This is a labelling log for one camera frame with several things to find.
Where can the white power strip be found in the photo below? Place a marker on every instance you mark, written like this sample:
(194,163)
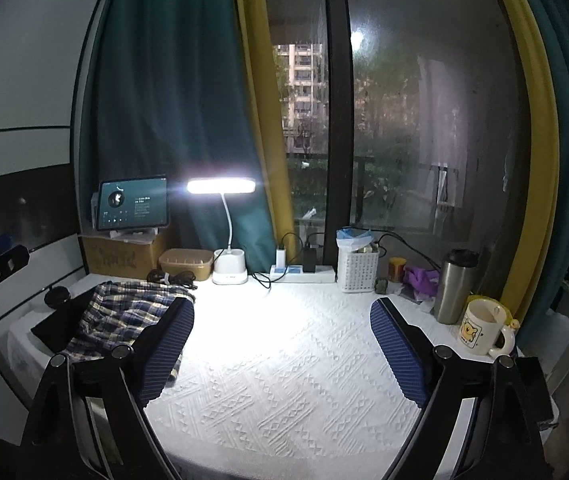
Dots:
(297,275)

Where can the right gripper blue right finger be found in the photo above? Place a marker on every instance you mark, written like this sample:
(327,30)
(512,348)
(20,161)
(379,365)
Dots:
(407,350)

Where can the white desk lamp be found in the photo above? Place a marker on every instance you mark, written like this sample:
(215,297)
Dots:
(228,266)

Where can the white charger plug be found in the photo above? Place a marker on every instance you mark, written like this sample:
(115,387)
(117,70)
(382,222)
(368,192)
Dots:
(281,259)

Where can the teal curtain left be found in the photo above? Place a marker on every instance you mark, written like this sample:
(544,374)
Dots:
(167,96)

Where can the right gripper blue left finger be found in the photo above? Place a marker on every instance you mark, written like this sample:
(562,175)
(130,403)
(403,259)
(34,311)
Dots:
(158,348)

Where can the tan oval lidded container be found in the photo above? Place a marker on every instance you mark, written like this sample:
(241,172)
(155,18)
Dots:
(198,262)

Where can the stainless steel tumbler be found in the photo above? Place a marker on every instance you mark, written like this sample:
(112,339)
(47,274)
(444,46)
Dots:
(456,278)

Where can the purple plastic bag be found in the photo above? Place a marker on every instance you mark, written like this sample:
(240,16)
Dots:
(425,282)

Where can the black folded garment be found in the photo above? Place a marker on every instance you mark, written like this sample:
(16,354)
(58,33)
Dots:
(58,329)

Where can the small orange jar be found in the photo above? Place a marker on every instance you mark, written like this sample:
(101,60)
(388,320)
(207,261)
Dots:
(396,269)

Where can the white perforated basket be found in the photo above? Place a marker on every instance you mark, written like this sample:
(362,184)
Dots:
(357,265)

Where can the brown cardboard box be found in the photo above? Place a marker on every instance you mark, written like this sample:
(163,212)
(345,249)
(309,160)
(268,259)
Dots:
(132,256)

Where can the yellow teal curtain right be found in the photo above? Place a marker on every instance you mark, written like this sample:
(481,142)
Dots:
(541,260)

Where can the white cartoon mug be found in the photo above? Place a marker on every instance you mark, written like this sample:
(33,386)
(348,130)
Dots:
(485,329)

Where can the white textured table cloth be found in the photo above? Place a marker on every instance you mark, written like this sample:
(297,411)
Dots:
(282,383)

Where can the black power adapter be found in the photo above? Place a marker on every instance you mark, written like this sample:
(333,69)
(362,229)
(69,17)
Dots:
(309,259)

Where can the blue yellow plaid pants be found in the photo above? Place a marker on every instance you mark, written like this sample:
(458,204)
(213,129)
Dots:
(115,313)

